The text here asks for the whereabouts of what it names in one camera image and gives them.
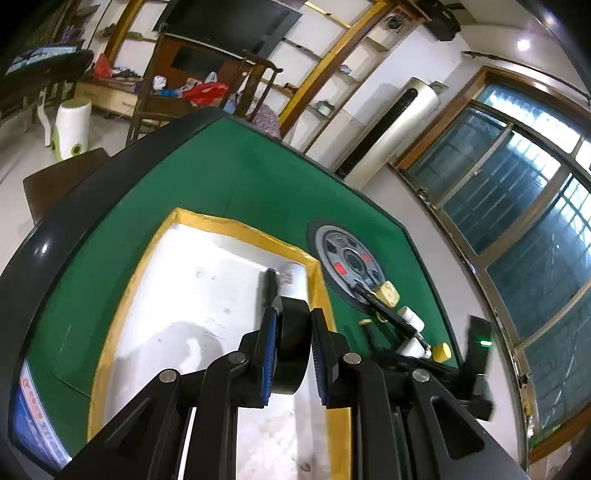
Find yellow framed wall shelf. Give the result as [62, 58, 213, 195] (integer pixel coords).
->
[99, 0, 416, 148]

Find white tower air conditioner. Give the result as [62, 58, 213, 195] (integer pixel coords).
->
[335, 76, 441, 183]

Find large window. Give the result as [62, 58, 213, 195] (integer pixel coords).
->
[397, 67, 591, 462]

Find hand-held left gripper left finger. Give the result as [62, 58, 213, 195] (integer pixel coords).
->
[58, 308, 282, 480]

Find brown wooden stool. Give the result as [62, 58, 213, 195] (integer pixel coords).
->
[23, 148, 112, 224]

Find patterned cushion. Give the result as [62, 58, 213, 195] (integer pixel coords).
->
[249, 104, 282, 139]

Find long black pen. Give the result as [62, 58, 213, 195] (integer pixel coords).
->
[353, 285, 419, 337]

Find white tray with yellow rim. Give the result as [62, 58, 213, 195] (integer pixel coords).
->
[87, 208, 352, 480]

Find black round roll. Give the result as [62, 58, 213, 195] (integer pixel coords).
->
[270, 296, 311, 395]

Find short black stick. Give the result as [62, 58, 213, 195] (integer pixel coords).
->
[261, 269, 278, 310]

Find white and green appliance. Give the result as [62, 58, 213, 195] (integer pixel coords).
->
[52, 99, 92, 162]

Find dark side table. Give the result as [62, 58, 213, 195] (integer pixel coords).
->
[0, 44, 95, 116]

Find black wall television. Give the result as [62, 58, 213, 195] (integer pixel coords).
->
[152, 0, 303, 56]

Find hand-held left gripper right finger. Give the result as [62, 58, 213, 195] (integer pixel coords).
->
[309, 307, 532, 480]

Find white plastic bottle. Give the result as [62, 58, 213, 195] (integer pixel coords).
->
[398, 306, 424, 334]
[397, 337, 432, 358]

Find wooden chair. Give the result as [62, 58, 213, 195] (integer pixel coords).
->
[126, 34, 283, 148]

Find grey round table dial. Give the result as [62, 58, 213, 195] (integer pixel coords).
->
[307, 218, 393, 311]

